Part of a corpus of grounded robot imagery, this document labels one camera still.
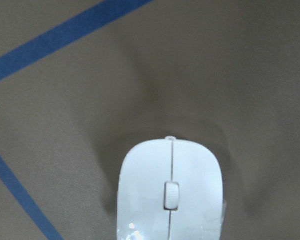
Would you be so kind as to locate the white computer mouse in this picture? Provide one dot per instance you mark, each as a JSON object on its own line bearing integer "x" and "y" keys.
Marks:
{"x": 170, "y": 189}

